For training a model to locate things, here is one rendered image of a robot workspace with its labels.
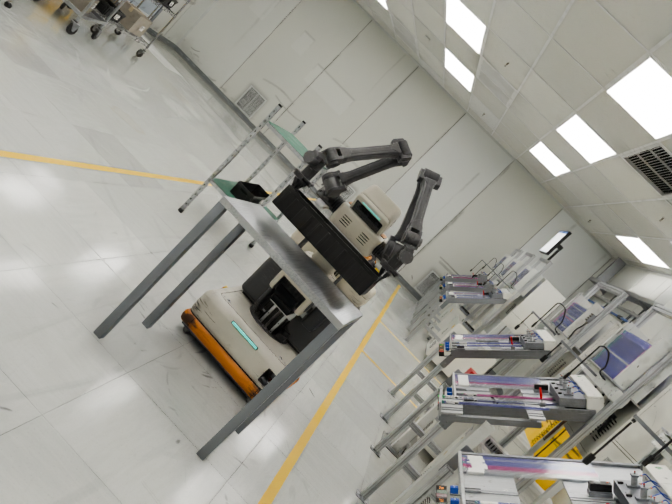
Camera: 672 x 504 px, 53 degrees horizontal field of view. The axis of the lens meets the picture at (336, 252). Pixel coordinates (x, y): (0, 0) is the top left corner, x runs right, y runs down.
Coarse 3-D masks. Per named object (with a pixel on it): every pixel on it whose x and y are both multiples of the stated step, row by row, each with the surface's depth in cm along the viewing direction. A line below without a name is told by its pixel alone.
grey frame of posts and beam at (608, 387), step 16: (656, 304) 405; (640, 320) 406; (592, 368) 392; (656, 368) 336; (608, 384) 354; (432, 400) 428; (624, 400) 339; (416, 416) 430; (608, 416) 340; (400, 432) 432; (432, 432) 355; (512, 432) 421; (416, 448) 357; (560, 448) 345; (400, 464) 359; (384, 480) 360; (368, 496) 361
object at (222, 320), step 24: (240, 288) 380; (192, 312) 344; (216, 312) 341; (240, 312) 349; (216, 336) 341; (240, 336) 338; (264, 336) 349; (216, 360) 343; (240, 360) 338; (264, 360) 335; (288, 360) 349; (240, 384) 337; (264, 384) 336
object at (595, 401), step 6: (570, 378) 394; (576, 378) 386; (582, 378) 386; (582, 384) 372; (588, 384) 372; (582, 390) 360; (588, 390) 359; (594, 390) 359; (588, 396) 347; (594, 396) 347; (600, 396) 347; (588, 402) 347; (594, 402) 347; (600, 402) 347; (588, 408) 348; (594, 408) 347; (600, 408) 347
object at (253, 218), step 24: (216, 216) 270; (240, 216) 268; (264, 216) 300; (192, 240) 272; (264, 240) 266; (288, 240) 300; (168, 264) 274; (288, 264) 265; (312, 264) 301; (144, 288) 276; (312, 288) 265; (336, 288) 301; (120, 312) 278; (336, 312) 265; (360, 312) 302; (336, 336) 301; (312, 360) 303; (288, 384) 305; (264, 408) 308; (240, 432) 310
